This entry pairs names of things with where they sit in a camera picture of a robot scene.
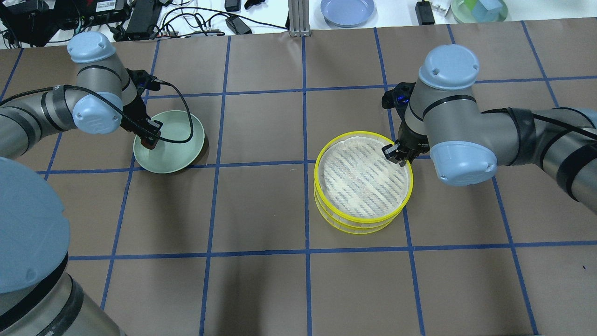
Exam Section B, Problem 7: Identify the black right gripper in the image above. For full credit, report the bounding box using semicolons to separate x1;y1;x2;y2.
382;82;430;166

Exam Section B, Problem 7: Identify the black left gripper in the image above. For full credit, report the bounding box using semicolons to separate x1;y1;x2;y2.
122;70;163;140

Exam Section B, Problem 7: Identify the brown steamed bun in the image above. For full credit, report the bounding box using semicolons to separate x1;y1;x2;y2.
140;138;159;150

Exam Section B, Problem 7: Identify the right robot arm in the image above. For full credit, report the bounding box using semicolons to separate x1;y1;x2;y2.
382;44;597;212

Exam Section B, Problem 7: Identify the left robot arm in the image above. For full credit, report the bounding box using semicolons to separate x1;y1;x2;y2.
1;32;162;336

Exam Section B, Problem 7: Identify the light green plate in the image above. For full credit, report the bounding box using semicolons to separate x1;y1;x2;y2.
133;110;206;174

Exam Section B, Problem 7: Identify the black power brick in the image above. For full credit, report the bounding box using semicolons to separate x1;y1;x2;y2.
225;16;252;35

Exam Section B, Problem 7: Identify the black power adapter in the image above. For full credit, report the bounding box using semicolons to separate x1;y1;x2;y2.
415;0;435;26

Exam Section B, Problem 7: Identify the blue plate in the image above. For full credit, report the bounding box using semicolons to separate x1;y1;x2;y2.
319;0;375;28

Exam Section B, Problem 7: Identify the clear green glass bowl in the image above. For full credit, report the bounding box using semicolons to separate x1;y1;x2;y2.
451;0;509;23

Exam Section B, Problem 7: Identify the green sponge block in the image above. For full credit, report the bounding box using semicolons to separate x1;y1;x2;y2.
463;0;483;15

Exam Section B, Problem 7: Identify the blue sponge block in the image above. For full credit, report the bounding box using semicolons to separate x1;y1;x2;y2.
478;0;503;12

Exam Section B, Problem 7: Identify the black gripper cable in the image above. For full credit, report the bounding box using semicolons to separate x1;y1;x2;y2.
0;82;194;144

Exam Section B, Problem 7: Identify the aluminium frame post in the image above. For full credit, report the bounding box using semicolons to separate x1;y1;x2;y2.
288;0;312;37

